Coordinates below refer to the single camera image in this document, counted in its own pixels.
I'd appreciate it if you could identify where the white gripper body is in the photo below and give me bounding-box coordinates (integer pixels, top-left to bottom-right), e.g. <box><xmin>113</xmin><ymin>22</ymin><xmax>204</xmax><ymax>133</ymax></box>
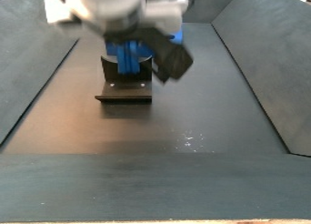
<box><xmin>45</xmin><ymin>0</ymin><xmax>190</xmax><ymax>35</ymax></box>

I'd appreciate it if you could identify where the blue star prism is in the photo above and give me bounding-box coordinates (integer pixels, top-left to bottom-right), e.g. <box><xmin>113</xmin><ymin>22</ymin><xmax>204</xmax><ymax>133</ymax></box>
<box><xmin>117</xmin><ymin>41</ymin><xmax>141</xmax><ymax>75</ymax></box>

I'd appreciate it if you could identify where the black curved fixture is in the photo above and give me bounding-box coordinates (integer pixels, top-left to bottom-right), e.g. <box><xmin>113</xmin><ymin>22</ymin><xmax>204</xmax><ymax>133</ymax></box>
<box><xmin>95</xmin><ymin>56</ymin><xmax>153</xmax><ymax>104</ymax></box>

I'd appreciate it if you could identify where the blue shape sorter base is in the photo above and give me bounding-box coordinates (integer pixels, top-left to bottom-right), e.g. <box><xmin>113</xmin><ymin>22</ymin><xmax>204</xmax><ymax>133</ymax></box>
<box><xmin>106</xmin><ymin>30</ymin><xmax>183</xmax><ymax>57</ymax></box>

